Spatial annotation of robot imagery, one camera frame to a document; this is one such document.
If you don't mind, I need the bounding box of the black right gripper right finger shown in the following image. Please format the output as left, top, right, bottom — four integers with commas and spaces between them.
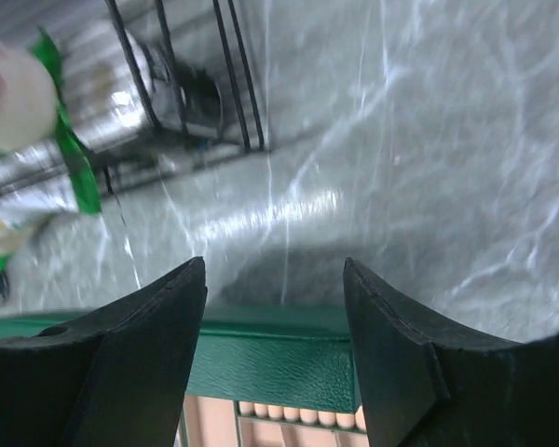
343, 259, 559, 446

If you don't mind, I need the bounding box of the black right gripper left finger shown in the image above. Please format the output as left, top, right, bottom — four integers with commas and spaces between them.
0, 257, 207, 446

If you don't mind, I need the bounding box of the green jewelry box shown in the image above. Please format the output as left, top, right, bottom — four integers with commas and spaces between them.
0, 305, 369, 447

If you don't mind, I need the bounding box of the green jewelry tray insert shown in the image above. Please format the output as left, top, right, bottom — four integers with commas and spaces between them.
174, 396, 369, 447

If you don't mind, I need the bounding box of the green white snack bag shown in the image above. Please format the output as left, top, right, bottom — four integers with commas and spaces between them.
0, 28, 102, 273

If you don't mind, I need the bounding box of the dark tin can with lid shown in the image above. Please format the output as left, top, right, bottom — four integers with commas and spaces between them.
62, 20, 223, 152

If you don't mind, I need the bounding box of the black wire shelf rack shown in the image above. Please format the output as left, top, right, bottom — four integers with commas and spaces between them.
0, 0, 267, 201

